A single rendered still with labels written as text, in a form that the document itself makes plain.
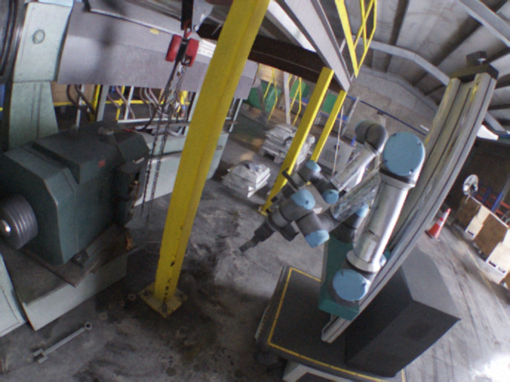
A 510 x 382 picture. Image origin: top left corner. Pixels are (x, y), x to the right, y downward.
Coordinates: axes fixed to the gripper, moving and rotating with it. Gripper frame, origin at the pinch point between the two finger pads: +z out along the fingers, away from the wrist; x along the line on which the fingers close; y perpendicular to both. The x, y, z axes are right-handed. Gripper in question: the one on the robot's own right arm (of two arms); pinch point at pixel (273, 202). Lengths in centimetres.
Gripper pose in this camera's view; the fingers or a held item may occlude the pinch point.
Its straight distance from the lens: 138.5
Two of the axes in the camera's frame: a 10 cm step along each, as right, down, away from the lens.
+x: 1.1, -2.5, 9.6
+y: 7.0, 7.0, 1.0
